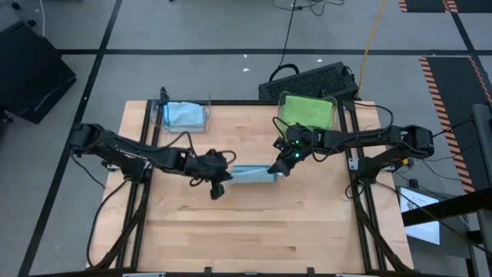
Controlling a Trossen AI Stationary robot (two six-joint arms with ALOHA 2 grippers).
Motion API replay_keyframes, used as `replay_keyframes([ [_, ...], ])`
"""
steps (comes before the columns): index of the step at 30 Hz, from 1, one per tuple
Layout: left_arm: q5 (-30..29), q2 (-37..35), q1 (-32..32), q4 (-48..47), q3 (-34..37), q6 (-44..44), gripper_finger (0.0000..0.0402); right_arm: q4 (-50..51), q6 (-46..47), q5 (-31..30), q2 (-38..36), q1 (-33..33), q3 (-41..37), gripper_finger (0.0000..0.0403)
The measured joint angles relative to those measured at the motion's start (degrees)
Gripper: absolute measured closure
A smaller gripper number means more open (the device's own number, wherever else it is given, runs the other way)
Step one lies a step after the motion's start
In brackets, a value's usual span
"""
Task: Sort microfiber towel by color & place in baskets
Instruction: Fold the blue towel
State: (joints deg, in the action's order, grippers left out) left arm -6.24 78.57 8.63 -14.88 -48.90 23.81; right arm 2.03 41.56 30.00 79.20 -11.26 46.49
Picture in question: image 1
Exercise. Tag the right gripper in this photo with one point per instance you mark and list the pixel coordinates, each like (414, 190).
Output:
(294, 157)

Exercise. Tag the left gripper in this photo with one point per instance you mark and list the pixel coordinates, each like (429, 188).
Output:
(209, 165)

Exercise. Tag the green microfiber towel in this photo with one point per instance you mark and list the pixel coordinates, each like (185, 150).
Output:
(307, 111)

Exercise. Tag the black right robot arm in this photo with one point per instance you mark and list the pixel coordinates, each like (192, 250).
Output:
(369, 138)

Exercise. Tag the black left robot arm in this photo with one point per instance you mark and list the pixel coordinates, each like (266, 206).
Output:
(127, 150)

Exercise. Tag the clear plastic basket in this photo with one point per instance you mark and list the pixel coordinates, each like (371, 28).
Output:
(157, 115)
(280, 111)

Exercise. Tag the silver mounting plate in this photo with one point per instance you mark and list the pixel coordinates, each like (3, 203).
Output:
(353, 163)
(112, 167)

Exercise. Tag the black perforated computer case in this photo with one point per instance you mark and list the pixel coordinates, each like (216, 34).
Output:
(307, 82)

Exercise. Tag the yellow plug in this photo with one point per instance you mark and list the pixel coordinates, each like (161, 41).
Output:
(403, 161)

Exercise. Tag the silver aluminium bar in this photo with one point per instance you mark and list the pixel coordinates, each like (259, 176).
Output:
(144, 275)

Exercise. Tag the small black power adapter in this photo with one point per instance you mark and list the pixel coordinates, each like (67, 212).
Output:
(413, 183)

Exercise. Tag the white lit monitor screen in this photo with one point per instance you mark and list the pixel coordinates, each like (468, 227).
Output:
(421, 227)

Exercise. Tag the black equipment stand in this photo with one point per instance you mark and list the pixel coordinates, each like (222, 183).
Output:
(442, 209)

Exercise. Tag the black orange-striped floor mat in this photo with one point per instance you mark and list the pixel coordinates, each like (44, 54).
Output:
(453, 88)
(423, 4)

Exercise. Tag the large black flat case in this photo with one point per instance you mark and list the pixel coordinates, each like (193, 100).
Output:
(30, 73)

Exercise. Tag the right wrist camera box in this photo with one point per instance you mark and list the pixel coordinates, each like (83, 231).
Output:
(280, 144)

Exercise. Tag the black aluminium table frame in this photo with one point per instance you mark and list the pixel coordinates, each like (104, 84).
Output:
(246, 102)

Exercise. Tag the black table edge bracket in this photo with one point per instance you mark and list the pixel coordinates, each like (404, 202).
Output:
(207, 271)
(310, 271)

